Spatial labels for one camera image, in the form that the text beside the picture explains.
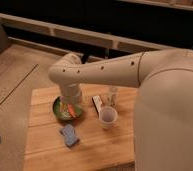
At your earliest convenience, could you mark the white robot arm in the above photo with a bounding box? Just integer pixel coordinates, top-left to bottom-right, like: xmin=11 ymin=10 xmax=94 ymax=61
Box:
xmin=49 ymin=48 xmax=193 ymax=171

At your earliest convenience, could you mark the wooden table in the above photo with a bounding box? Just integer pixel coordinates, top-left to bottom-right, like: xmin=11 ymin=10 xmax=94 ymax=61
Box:
xmin=23 ymin=85 xmax=137 ymax=171

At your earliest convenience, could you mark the clear glass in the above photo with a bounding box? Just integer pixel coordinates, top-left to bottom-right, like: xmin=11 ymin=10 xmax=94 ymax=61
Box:
xmin=107 ymin=86 xmax=118 ymax=106

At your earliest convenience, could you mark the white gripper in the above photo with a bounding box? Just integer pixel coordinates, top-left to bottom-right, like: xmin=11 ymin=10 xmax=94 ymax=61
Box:
xmin=60 ymin=84 xmax=82 ymax=104

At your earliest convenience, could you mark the blue sponge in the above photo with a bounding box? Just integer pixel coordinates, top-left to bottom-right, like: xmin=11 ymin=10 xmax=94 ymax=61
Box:
xmin=60 ymin=124 xmax=79 ymax=147

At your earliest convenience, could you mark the green ceramic bowl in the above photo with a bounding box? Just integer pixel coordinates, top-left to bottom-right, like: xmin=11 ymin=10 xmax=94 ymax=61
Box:
xmin=52 ymin=97 xmax=83 ymax=121

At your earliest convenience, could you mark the orange carrot piece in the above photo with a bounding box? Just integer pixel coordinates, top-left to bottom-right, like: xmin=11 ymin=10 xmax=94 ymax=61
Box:
xmin=68 ymin=105 xmax=77 ymax=118

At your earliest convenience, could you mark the black and white rectangular box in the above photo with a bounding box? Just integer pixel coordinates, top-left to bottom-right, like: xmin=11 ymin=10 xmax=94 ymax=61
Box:
xmin=92 ymin=95 xmax=103 ymax=113

